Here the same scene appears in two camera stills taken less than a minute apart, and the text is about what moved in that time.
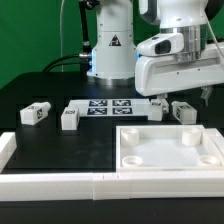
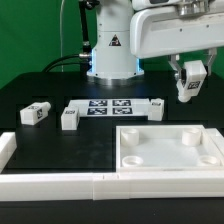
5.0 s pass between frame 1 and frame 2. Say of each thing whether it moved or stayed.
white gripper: moved
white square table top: stayed
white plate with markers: stayed
